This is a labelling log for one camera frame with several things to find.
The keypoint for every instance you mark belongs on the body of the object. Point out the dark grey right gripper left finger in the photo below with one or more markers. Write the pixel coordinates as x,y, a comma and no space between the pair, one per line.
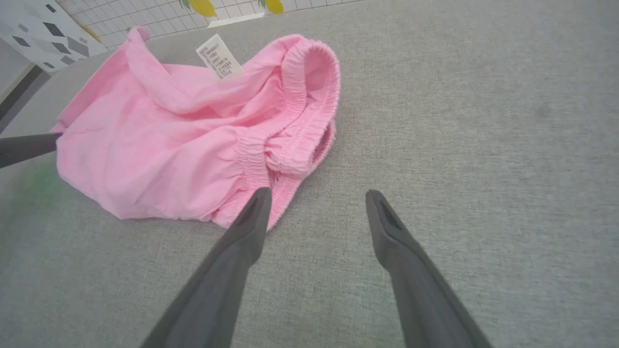
217,290

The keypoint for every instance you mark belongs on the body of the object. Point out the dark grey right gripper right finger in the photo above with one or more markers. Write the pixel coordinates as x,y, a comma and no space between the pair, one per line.
420,290

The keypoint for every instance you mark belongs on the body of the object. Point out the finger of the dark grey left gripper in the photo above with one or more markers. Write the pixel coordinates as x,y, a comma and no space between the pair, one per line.
24,147

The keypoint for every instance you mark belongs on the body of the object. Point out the pink elastic waist shorts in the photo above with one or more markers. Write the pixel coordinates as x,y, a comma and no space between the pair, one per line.
164,145

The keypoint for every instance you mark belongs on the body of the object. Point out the grey terrazzo pattern backdrop panel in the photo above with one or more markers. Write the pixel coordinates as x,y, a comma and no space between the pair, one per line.
43,34

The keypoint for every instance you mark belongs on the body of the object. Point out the grey fabric sofa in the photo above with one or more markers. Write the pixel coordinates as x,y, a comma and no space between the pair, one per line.
435,145

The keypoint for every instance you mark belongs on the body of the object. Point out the lemon print tile backdrop panel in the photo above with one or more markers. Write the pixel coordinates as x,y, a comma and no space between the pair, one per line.
164,14

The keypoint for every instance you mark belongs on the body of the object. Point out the small white box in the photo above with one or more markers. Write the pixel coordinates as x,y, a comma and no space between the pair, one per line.
235,20

